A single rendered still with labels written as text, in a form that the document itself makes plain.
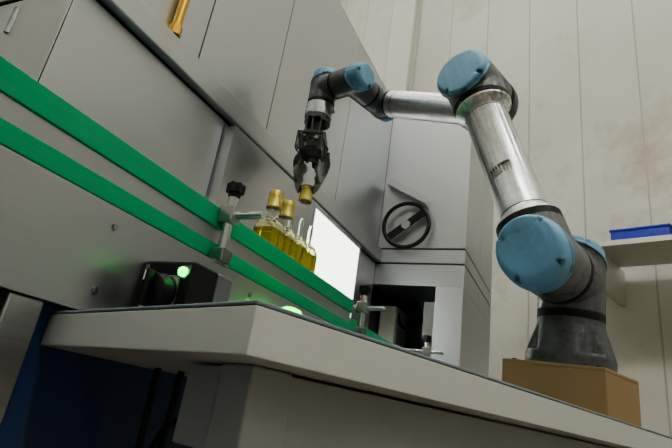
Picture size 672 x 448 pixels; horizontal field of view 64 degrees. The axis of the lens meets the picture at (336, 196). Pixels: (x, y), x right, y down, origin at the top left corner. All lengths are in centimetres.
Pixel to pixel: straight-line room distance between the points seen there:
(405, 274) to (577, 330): 131
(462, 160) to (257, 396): 207
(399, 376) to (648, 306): 338
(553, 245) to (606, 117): 349
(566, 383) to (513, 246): 23
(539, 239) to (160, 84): 81
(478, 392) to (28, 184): 48
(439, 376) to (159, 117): 86
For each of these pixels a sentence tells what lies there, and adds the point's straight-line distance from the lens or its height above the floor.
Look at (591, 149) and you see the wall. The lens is 428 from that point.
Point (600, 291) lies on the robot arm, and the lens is 107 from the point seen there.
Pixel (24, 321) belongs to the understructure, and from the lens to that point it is 61.
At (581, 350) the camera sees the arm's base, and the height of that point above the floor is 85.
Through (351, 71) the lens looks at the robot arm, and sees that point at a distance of 143.
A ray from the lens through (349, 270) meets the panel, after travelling 198.
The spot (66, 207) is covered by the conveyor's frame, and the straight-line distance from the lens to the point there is 63.
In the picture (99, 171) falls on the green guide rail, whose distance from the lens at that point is 69.
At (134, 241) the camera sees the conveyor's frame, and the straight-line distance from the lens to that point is 69.
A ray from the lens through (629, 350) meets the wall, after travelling 377.
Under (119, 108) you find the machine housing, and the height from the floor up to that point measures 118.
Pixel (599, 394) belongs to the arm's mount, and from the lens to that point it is 97.
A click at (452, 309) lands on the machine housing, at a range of 218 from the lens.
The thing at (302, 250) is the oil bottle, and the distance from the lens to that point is 132.
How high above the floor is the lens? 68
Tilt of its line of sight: 23 degrees up
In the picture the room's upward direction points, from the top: 9 degrees clockwise
